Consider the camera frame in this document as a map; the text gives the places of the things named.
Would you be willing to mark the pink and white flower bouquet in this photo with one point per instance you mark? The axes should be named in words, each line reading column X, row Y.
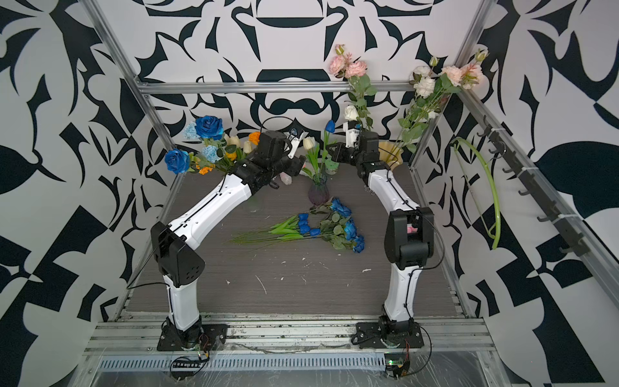
column 430, row 85

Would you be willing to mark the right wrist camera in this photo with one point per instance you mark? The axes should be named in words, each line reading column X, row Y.
column 352, row 133

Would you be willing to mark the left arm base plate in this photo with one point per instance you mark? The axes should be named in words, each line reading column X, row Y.
column 208, row 337

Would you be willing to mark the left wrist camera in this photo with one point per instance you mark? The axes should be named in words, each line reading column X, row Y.
column 295, row 138

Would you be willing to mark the blue rose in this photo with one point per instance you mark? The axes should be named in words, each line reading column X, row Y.
column 334, row 205
column 346, row 230

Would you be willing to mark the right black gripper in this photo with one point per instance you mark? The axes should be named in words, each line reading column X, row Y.
column 340, row 153

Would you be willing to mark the purple glass vase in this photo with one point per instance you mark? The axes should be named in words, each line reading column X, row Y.
column 319, row 193

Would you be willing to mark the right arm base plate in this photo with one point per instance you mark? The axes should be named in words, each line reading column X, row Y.
column 388, row 335

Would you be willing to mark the blue rose low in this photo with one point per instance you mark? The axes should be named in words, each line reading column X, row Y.
column 356, row 244

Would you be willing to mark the yellow wavy glass vase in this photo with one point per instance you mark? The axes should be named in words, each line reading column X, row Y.
column 391, row 154

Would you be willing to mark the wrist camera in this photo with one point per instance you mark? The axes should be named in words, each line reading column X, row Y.
column 352, row 133
column 295, row 138

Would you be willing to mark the pink alarm clock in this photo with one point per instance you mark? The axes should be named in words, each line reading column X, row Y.
column 411, row 229

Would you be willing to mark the black hook rail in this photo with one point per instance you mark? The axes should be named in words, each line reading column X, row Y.
column 537, row 186

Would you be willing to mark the tulip bouquet blue white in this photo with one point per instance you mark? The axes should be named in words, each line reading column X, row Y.
column 318, row 161

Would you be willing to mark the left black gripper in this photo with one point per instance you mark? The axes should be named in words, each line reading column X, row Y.
column 296, row 165

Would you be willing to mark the mixed sunflower bouquet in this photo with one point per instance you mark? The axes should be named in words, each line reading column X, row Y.
column 218, row 151

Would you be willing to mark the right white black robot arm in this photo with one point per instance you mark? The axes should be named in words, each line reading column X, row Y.
column 407, row 254

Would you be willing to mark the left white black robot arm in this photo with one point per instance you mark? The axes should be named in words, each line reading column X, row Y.
column 174, row 244

